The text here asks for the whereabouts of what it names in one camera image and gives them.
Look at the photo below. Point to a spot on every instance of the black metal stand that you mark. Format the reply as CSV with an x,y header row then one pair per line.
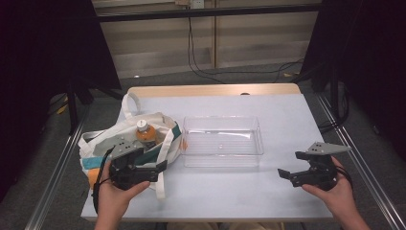
x,y
72,111
334,92

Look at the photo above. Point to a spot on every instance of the black curtain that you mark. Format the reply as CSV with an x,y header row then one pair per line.
x,y
367,48
48,48

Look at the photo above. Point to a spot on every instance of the person's legs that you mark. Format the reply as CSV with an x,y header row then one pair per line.
x,y
223,226

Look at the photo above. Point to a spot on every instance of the orange drink bottle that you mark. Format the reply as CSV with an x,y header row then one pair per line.
x,y
145,134

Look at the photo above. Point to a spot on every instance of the white canvas tote bag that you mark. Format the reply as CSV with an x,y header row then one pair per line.
x,y
95,140

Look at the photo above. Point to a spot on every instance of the wooden table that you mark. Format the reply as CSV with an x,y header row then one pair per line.
x,y
207,89

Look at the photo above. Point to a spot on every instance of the aluminium floor rail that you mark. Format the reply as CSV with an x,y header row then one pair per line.
x,y
360,172
54,179

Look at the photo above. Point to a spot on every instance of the person's left hand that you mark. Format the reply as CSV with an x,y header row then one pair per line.
x,y
110,198

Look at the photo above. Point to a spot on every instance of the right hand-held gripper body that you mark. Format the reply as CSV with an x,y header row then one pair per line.
x,y
320,174

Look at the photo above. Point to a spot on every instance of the black horizontal bar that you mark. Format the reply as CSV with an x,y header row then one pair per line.
x,y
207,12

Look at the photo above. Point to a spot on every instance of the clear plastic container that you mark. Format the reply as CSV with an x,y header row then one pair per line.
x,y
223,143

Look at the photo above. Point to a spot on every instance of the person's right hand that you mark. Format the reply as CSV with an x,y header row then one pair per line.
x,y
341,198

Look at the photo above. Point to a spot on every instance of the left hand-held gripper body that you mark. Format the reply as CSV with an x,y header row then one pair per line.
x,y
127,177

